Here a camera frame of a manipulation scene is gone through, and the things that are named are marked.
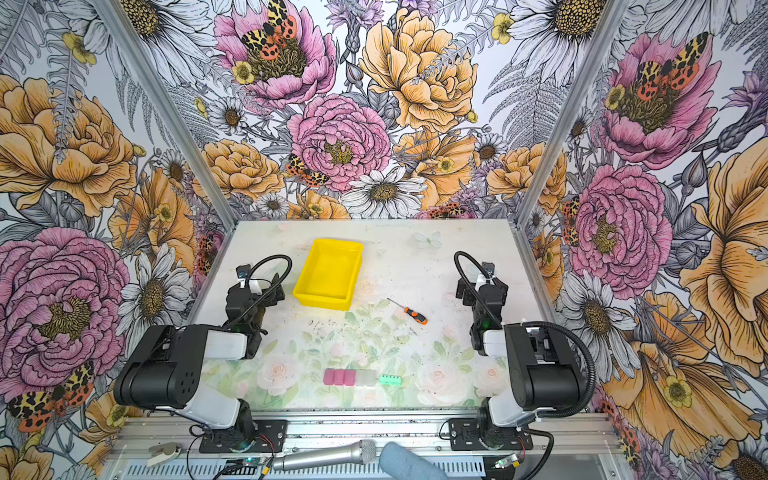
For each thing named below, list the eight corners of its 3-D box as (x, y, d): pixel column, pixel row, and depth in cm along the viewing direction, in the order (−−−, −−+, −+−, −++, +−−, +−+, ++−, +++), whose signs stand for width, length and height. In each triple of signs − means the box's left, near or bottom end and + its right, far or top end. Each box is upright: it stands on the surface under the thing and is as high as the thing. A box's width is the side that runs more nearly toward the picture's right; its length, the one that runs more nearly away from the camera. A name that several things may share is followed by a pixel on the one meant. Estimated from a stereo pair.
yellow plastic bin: (296, 306, 100) (291, 294, 95) (319, 246, 117) (316, 233, 112) (351, 313, 99) (348, 301, 93) (365, 251, 116) (364, 238, 110)
